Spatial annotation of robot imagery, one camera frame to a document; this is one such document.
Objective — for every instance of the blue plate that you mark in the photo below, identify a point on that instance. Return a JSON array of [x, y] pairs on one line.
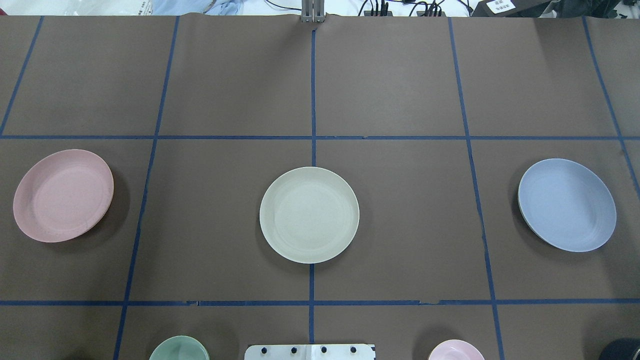
[[567, 205]]

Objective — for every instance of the green bowl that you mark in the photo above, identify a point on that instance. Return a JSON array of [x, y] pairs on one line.
[[180, 347]]

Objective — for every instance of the white metal base plate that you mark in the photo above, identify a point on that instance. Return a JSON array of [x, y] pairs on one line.
[[356, 351]]

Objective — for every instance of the beige plate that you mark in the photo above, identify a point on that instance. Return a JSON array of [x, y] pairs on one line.
[[309, 215]]

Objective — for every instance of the dark object bottom right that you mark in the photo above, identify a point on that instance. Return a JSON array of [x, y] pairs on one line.
[[621, 349]]

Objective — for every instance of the light blue cloth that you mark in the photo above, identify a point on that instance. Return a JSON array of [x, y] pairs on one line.
[[207, 7]]

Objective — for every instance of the pink plate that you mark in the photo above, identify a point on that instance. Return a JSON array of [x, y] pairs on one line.
[[63, 196]]

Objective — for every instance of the grey metal camera post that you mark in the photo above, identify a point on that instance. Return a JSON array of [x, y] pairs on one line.
[[313, 11]]

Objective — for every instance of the small pink bowl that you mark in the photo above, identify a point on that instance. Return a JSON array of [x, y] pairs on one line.
[[455, 349]]

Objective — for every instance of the black box with label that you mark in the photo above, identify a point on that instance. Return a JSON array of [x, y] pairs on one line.
[[514, 9]]

